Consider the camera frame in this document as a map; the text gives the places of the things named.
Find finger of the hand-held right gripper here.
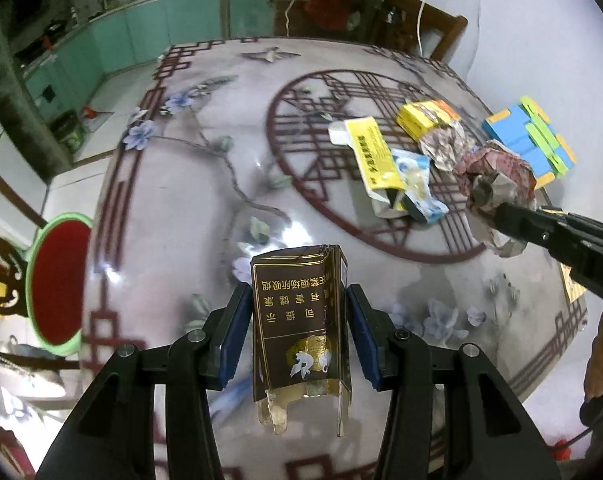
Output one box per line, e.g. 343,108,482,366
496,215,573,262
500,202,573,227

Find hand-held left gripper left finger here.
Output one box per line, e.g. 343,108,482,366
36,282,255,480

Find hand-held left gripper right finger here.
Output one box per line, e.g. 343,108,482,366
345,284,562,480

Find red patterned paper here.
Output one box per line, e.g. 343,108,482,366
454,141,538,260

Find brown cigarette pack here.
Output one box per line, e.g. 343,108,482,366
250,244,353,437

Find yellow paper sheet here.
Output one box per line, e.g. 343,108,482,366
556,260,587,303

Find blue green yellow block stack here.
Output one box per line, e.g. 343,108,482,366
483,96,578,192

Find crumpled pale paper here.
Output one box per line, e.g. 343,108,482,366
417,122,479,173

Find silver blue snack wrapper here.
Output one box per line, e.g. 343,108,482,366
371,149,449,223

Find yellow cigarette pack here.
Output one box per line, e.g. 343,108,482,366
395,100,463,140

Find yellow white carton box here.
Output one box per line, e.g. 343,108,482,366
328,116,402,206

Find red stool with green rim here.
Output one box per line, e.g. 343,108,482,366
26,212,95,356

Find green bucket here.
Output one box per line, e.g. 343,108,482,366
49,110,87,151

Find teal kitchen cabinets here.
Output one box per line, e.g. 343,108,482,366
19,0,272,111

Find white charger cable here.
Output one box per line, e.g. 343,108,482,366
414,0,432,53

